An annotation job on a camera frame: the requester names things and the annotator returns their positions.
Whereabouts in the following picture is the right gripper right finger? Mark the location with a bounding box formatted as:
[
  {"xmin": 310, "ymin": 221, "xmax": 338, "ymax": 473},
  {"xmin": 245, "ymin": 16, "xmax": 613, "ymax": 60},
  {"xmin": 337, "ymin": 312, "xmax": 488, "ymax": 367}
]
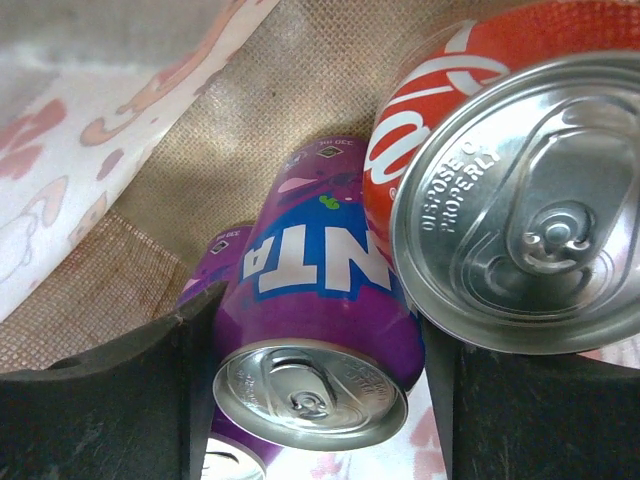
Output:
[{"xmin": 421, "ymin": 319, "xmax": 639, "ymax": 479}]

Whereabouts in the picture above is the purple soda can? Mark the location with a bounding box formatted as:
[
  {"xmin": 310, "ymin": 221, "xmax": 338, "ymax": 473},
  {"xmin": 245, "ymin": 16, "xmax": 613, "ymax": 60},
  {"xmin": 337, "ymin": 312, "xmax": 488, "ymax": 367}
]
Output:
[
  {"xmin": 212, "ymin": 136, "xmax": 425, "ymax": 451},
  {"xmin": 177, "ymin": 224, "xmax": 286, "ymax": 480}
]

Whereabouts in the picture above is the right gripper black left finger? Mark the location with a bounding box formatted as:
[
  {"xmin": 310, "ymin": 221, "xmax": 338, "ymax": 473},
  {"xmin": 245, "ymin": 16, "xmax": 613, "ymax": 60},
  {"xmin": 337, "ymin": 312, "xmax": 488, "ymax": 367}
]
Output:
[{"xmin": 1, "ymin": 282, "xmax": 226, "ymax": 479}]

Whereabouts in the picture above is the brown canvas bag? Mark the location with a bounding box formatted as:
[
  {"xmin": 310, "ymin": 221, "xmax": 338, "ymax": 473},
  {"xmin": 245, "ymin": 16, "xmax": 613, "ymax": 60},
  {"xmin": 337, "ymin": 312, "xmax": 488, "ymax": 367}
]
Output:
[{"xmin": 0, "ymin": 0, "xmax": 640, "ymax": 480}]

